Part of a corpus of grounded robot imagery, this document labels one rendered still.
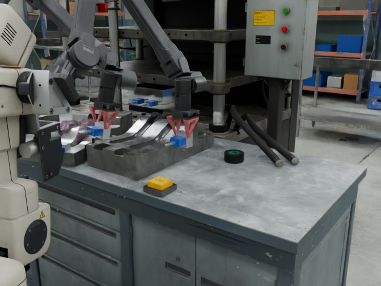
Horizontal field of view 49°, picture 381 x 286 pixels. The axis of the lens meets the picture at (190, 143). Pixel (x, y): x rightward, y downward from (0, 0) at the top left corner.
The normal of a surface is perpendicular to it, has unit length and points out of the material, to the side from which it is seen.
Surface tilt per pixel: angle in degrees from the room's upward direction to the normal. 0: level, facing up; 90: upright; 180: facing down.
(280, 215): 0
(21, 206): 90
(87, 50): 63
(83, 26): 55
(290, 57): 90
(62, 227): 90
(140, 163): 90
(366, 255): 0
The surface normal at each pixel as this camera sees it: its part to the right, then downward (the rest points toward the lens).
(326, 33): -0.61, 0.23
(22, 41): 0.95, 0.09
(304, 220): 0.00, -0.96
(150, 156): 0.81, 0.17
